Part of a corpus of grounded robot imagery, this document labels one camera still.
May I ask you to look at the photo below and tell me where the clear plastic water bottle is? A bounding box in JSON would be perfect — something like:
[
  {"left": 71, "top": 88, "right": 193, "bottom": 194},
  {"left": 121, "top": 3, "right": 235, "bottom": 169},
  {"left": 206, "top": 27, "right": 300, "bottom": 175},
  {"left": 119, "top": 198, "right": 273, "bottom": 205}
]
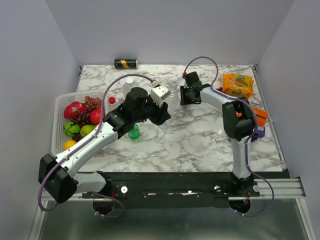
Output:
[{"left": 159, "top": 83, "right": 179, "bottom": 131}]

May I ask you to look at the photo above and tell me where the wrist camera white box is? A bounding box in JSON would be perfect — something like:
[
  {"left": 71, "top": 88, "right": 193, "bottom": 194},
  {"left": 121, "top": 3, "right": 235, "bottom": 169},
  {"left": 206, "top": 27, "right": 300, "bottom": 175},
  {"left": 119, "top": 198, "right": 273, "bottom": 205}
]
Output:
[
  {"left": 183, "top": 71, "right": 201, "bottom": 87},
  {"left": 150, "top": 85, "right": 171, "bottom": 106}
]

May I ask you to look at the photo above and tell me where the red dragon fruit toy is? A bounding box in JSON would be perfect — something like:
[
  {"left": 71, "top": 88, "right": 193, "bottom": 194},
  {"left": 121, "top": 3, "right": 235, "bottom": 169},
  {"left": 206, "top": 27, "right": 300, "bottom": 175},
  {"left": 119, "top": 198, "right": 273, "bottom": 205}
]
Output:
[{"left": 63, "top": 101, "right": 87, "bottom": 119}]

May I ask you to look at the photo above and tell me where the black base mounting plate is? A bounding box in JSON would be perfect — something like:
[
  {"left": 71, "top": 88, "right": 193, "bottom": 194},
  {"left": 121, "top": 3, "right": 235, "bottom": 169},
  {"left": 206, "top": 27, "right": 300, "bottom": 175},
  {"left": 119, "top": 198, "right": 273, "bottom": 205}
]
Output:
[{"left": 79, "top": 169, "right": 262, "bottom": 210}]

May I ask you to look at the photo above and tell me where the green watermelon toy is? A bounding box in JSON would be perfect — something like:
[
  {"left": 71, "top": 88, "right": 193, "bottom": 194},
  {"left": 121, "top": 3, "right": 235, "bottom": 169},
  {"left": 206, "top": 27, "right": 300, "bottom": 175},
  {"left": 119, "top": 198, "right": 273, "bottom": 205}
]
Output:
[{"left": 63, "top": 121, "right": 81, "bottom": 137}]

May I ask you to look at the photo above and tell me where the purple box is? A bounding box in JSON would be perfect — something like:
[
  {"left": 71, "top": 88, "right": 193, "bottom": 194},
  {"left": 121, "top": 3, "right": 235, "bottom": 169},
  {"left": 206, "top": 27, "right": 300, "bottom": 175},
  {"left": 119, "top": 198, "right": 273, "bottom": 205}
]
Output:
[{"left": 255, "top": 125, "right": 266, "bottom": 138}]

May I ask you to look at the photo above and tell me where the small green bottle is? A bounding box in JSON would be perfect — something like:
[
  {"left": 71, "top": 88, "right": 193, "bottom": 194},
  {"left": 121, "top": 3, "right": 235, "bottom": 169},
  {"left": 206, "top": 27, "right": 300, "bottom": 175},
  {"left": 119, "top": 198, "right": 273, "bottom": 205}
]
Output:
[{"left": 128, "top": 123, "right": 140, "bottom": 140}]

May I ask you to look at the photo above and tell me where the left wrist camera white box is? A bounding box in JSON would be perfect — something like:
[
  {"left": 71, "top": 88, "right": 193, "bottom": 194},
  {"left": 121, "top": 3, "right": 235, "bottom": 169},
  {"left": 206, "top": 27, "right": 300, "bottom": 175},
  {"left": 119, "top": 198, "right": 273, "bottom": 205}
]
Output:
[{"left": 150, "top": 85, "right": 171, "bottom": 106}]

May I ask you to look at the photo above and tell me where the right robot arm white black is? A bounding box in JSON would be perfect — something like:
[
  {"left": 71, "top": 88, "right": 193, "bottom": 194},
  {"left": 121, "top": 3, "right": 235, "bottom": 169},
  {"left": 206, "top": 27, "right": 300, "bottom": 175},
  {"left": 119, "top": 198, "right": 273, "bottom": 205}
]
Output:
[{"left": 180, "top": 83, "right": 258, "bottom": 196}]

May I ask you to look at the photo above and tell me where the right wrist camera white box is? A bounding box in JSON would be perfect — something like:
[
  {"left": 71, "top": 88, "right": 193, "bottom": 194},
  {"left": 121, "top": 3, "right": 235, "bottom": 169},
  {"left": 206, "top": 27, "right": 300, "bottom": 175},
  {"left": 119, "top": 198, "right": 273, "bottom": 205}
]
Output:
[{"left": 183, "top": 71, "right": 201, "bottom": 87}]

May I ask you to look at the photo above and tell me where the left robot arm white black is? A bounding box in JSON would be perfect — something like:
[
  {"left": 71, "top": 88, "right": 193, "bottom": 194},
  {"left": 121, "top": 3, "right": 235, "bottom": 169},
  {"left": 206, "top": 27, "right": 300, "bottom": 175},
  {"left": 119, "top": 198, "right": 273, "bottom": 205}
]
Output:
[{"left": 38, "top": 85, "right": 171, "bottom": 204}]

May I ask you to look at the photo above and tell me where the green pear toy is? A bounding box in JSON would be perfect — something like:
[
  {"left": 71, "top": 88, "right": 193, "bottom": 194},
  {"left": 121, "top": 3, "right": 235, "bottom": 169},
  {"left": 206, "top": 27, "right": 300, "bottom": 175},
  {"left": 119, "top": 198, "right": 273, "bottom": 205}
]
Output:
[{"left": 80, "top": 124, "right": 96, "bottom": 137}]

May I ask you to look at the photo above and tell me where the orange razor box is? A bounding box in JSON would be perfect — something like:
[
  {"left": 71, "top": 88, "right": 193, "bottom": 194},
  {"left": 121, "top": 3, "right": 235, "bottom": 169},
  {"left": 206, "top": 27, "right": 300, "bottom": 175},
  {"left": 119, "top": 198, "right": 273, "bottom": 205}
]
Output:
[{"left": 252, "top": 107, "right": 269, "bottom": 127}]

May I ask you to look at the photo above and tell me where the orange snack bag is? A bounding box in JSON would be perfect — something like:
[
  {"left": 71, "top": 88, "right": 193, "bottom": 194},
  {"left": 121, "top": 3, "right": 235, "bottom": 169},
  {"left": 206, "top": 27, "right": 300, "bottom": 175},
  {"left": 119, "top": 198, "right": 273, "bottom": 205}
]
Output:
[{"left": 222, "top": 73, "right": 254, "bottom": 99}]

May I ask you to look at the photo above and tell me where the small bottle red cap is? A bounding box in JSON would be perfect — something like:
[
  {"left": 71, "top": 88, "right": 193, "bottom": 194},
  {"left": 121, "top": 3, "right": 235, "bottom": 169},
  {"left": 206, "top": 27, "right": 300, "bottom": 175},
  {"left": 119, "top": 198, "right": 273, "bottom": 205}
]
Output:
[{"left": 108, "top": 96, "right": 116, "bottom": 105}]

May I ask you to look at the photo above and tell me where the red apple toy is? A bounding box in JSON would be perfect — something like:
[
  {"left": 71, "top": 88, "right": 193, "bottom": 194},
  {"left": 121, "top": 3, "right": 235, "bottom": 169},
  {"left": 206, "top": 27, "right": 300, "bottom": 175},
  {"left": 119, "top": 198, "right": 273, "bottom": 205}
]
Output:
[{"left": 90, "top": 108, "right": 101, "bottom": 125}]

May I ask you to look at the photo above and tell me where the black battery with gold band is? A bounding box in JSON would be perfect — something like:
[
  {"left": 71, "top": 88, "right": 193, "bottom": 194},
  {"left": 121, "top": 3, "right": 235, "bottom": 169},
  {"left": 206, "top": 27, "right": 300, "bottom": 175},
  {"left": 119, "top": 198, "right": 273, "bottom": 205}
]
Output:
[{"left": 114, "top": 59, "right": 139, "bottom": 69}]

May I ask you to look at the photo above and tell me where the large clear bottle white cap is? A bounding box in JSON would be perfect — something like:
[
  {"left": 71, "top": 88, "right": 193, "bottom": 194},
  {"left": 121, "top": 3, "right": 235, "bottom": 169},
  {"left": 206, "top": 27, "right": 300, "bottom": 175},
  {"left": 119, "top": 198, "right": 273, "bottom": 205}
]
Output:
[{"left": 122, "top": 76, "right": 137, "bottom": 98}]

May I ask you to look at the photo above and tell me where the orange fruit toy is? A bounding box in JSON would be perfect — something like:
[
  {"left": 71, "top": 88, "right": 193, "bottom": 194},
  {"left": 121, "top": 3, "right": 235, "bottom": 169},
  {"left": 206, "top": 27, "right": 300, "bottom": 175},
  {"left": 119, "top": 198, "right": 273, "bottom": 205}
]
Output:
[{"left": 63, "top": 139, "right": 77, "bottom": 150}]

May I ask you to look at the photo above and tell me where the red grape bunch in basket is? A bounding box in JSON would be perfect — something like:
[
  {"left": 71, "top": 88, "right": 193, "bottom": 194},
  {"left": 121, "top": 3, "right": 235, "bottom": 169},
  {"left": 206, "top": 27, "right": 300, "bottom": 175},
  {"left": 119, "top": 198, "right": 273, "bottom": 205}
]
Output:
[{"left": 71, "top": 96, "right": 102, "bottom": 142}]

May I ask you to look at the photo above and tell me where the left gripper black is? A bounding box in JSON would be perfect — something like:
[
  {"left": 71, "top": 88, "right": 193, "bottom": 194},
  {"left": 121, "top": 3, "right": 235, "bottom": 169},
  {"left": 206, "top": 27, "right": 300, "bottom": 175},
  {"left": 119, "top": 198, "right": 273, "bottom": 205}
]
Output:
[{"left": 134, "top": 94, "right": 172, "bottom": 126}]

